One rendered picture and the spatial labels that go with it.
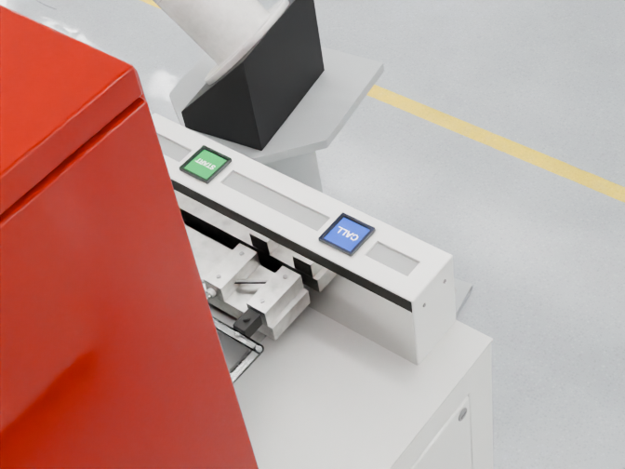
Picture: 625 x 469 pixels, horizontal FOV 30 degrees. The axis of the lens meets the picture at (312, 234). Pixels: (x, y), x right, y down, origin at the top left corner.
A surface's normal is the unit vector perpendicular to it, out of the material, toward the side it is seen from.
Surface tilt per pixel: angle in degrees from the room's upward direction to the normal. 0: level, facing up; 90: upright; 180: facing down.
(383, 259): 0
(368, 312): 90
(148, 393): 90
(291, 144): 0
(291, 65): 90
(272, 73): 90
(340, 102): 0
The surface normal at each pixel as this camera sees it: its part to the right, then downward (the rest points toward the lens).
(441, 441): 0.78, 0.40
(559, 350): -0.12, -0.67
